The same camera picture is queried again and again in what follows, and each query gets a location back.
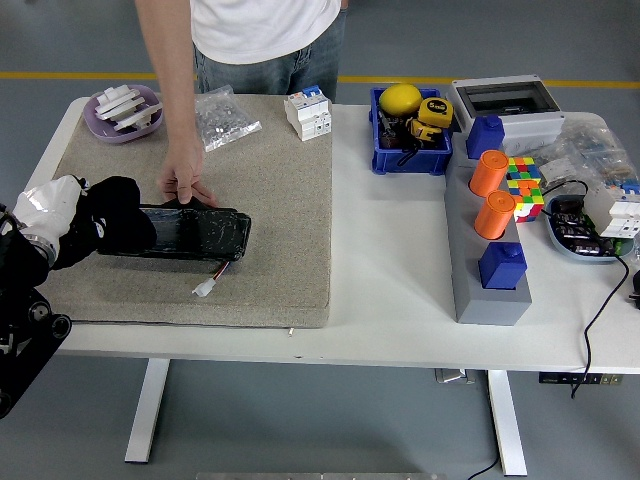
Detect grey block holder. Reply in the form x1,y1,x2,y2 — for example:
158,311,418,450
443,144,534,326

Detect clear bags of parts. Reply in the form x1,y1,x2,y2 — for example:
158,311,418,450
504,117,640,194

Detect grey distribution box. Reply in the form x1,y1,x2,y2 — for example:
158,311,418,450
446,74,567,151

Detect blue block with knob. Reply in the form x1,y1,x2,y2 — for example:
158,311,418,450
478,242,530,291
465,114,507,160

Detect grey-brown mat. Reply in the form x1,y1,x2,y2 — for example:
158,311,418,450
37,92,335,329

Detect white circuit breaker blue switch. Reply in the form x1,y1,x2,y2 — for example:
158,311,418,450
283,84,334,143

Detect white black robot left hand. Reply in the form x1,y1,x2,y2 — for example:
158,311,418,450
13,174,91,240

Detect white circuit breaker row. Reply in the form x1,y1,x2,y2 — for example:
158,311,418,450
583,179,640,239

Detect colourful puzzle cube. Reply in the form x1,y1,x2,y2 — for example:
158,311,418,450
504,156,546,224

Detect white table leg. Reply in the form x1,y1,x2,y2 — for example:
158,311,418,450
487,369,529,477
123,357,171,464

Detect orange cylinder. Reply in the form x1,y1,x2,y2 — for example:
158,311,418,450
468,149,510,198
473,189,517,240

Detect person's right hand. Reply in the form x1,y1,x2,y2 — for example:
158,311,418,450
157,142,220,209

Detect yellow ball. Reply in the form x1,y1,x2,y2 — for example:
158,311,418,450
378,83,424,117

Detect purple bowl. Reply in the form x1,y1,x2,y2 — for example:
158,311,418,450
82,83,165,145

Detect person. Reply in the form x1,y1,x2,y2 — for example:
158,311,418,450
134,0,349,209

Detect wire with white connector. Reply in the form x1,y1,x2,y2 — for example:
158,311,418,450
192,260,231,299

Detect black film-wrapped panel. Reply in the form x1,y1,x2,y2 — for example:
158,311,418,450
97,197,253,262

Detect black desk control panel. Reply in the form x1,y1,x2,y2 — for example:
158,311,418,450
538,372,626,386

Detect black floor cable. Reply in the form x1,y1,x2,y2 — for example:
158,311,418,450
467,457,501,480

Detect clear bag of screws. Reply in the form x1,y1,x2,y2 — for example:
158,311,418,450
193,84,264,153

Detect blue plastic bin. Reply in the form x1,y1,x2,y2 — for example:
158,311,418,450
369,86,455,176

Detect metal bracket under table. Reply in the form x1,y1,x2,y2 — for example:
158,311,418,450
433,368,476,385

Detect light blue bowl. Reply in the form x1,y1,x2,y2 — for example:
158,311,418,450
543,194,636,265

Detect yellow black tool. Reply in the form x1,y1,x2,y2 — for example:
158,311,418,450
405,117,445,147

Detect white plastic part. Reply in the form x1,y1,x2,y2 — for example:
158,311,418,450
94,85,144,121
112,102,165,134

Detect yellow tape measure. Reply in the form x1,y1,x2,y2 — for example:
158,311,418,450
417,97,455,136

